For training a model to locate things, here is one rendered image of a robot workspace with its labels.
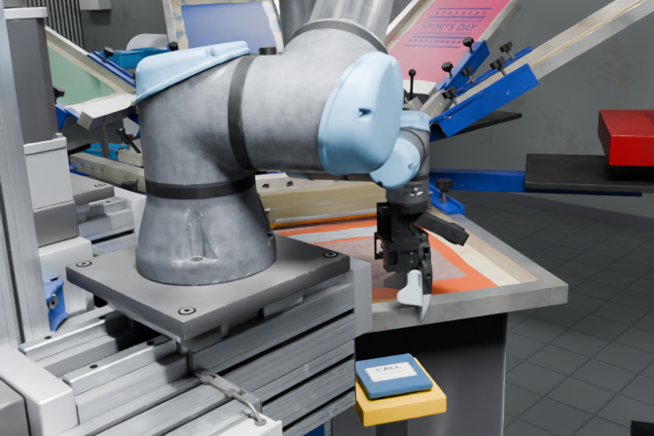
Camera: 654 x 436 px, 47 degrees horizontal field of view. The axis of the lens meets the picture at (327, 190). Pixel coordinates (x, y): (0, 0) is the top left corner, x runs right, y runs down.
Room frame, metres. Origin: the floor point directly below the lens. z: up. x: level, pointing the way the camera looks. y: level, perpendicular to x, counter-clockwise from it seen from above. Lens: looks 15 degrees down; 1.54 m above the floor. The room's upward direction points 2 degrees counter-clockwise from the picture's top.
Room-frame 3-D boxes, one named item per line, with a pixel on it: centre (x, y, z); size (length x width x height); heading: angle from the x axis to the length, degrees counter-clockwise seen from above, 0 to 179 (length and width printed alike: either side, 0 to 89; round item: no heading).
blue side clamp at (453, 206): (1.91, -0.28, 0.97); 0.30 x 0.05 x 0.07; 14
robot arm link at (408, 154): (1.15, -0.09, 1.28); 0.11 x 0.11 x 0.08; 74
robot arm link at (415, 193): (1.24, -0.14, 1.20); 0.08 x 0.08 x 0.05
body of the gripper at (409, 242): (1.24, -0.13, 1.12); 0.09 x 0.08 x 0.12; 104
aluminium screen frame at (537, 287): (1.61, -0.07, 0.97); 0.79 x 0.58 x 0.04; 14
